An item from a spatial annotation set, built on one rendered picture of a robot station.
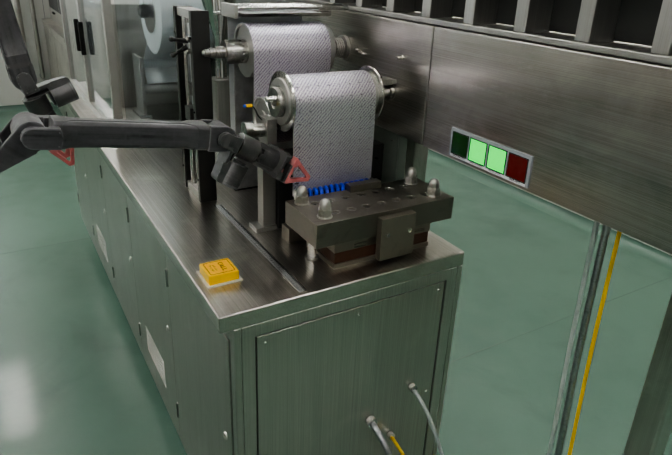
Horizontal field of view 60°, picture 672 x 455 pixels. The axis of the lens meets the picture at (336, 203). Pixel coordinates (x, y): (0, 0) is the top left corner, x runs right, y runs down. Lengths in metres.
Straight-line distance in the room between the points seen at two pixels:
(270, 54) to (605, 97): 0.87
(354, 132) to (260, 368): 0.63
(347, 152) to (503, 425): 1.31
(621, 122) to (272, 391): 0.91
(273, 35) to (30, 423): 1.64
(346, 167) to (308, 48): 0.36
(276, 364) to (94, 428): 1.15
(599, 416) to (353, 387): 1.29
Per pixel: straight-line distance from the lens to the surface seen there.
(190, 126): 1.29
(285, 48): 1.64
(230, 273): 1.33
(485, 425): 2.39
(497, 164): 1.33
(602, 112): 1.17
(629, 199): 1.16
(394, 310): 1.47
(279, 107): 1.43
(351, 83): 1.50
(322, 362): 1.43
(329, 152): 1.49
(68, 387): 2.60
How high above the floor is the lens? 1.58
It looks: 23 degrees down
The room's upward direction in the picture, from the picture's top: 2 degrees clockwise
